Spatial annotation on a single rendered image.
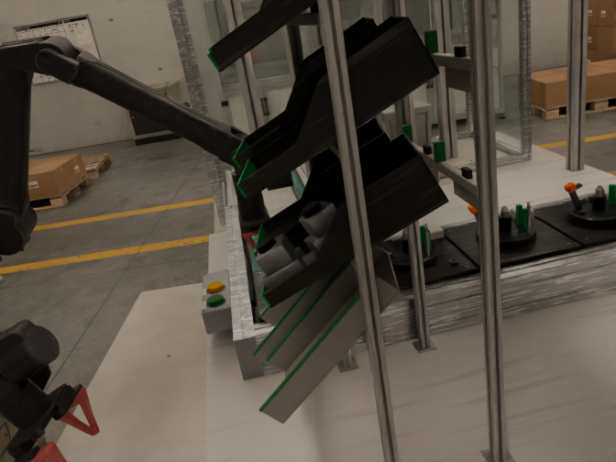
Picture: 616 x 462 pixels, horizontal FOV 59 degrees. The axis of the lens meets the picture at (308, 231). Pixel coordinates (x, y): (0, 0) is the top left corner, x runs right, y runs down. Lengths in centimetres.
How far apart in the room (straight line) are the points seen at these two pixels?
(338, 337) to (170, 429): 48
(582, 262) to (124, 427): 102
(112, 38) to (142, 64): 59
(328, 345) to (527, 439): 39
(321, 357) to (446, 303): 48
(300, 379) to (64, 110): 941
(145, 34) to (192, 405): 856
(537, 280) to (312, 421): 58
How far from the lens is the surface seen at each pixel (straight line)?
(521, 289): 129
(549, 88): 658
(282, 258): 76
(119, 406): 127
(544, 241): 140
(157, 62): 948
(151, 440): 115
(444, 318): 124
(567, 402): 109
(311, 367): 82
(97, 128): 995
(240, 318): 123
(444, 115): 242
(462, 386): 111
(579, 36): 212
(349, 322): 78
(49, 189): 654
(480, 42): 69
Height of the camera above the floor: 156
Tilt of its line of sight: 22 degrees down
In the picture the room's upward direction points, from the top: 10 degrees counter-clockwise
